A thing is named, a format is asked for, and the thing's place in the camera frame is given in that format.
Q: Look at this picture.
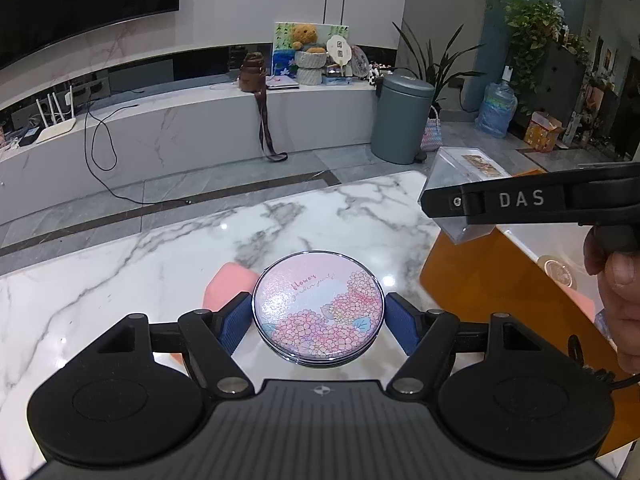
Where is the green painted canvas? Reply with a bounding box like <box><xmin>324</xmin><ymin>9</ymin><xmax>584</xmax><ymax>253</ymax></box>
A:
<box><xmin>271</xmin><ymin>22</ymin><xmax>350</xmax><ymax>79</ymax></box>

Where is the white marble tv console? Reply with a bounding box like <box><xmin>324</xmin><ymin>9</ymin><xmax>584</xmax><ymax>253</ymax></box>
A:
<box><xmin>0</xmin><ymin>42</ymin><xmax>381</xmax><ymax>226</ymax></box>

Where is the grey-green trash can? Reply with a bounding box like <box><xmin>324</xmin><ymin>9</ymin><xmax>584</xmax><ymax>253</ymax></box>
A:
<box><xmin>370</xmin><ymin>71</ymin><xmax>436</xmax><ymax>165</ymax></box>

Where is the orange cardboard carton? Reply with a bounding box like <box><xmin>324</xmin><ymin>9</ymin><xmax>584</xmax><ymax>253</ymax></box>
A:
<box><xmin>523</xmin><ymin>110</ymin><xmax>569</xmax><ymax>152</ymax></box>

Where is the blue water bottle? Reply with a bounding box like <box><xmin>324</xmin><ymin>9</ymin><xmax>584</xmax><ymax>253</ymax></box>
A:
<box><xmin>474</xmin><ymin>67</ymin><xmax>518</xmax><ymax>139</ymax></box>

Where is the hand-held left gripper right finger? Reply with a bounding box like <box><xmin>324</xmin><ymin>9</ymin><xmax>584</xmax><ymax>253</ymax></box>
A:
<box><xmin>384</xmin><ymin>292</ymin><xmax>538</xmax><ymax>396</ymax></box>

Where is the round white paper fan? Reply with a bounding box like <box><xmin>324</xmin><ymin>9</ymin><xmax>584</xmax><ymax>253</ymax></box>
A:
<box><xmin>326</xmin><ymin>35</ymin><xmax>351</xmax><ymax>69</ymax></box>

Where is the round pink floral tin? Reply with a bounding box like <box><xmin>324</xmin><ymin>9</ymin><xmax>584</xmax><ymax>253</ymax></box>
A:
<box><xmin>251</xmin><ymin>251</ymin><xmax>386</xmax><ymax>368</ymax></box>

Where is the green vine plant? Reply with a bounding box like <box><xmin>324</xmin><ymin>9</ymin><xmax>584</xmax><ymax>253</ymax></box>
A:
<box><xmin>501</xmin><ymin>0</ymin><xmax>592</xmax><ymax>116</ymax></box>

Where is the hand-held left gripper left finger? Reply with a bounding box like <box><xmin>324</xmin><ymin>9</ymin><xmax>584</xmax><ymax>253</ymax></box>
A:
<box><xmin>97</xmin><ymin>292</ymin><xmax>253</xmax><ymax>396</ymax></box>

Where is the dark cabinet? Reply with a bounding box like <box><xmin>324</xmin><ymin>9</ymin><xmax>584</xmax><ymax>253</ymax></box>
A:
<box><xmin>537</xmin><ymin>40</ymin><xmax>589</xmax><ymax>132</ymax></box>

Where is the clear plastic box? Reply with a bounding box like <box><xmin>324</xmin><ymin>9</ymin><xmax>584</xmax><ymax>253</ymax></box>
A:
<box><xmin>422</xmin><ymin>146</ymin><xmax>513</xmax><ymax>245</ymax></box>

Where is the pink flat pad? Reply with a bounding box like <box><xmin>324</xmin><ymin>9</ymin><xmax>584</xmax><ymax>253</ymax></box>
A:
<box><xmin>170</xmin><ymin>261</ymin><xmax>261</xmax><ymax>363</ymax></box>

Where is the brown teddy bear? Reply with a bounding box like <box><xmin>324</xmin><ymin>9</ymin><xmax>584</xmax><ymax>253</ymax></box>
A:
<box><xmin>291</xmin><ymin>24</ymin><xmax>326</xmax><ymax>55</ymax></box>

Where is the brown leather bag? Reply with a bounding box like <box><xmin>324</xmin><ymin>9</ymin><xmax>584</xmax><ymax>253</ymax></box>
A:
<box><xmin>238</xmin><ymin>51</ymin><xmax>289</xmax><ymax>163</ymax></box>

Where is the person's right hand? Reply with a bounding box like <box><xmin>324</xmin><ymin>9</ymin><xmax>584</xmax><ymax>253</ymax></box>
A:
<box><xmin>582</xmin><ymin>225</ymin><xmax>640</xmax><ymax>375</ymax></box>

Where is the white router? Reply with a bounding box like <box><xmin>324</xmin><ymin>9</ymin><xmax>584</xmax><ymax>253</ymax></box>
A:
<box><xmin>35</xmin><ymin>85</ymin><xmax>77</xmax><ymax>144</ymax></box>

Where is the long-leaf potted plant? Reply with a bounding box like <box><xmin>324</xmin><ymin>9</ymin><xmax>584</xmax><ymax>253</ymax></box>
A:
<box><xmin>392</xmin><ymin>20</ymin><xmax>488</xmax><ymax>111</ymax></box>

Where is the blue floral box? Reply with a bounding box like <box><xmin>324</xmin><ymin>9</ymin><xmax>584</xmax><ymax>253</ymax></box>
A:
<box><xmin>272</xmin><ymin>49</ymin><xmax>297</xmax><ymax>79</ymax></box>

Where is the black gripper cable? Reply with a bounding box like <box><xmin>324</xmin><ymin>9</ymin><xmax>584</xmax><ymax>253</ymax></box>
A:
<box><xmin>567</xmin><ymin>335</ymin><xmax>640</xmax><ymax>392</ymax></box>

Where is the pastel woven bag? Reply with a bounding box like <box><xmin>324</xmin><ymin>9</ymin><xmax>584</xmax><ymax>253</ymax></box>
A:
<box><xmin>420</xmin><ymin>106</ymin><xmax>444</xmax><ymax>153</ymax></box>

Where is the round patterned fan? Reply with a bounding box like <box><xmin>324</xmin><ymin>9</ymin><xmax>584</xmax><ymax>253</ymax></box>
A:
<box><xmin>349</xmin><ymin>46</ymin><xmax>372</xmax><ymax>77</ymax></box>

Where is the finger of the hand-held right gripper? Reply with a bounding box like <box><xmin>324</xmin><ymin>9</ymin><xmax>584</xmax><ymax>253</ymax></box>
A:
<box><xmin>420</xmin><ymin>184</ymin><xmax>484</xmax><ymax>225</ymax></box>

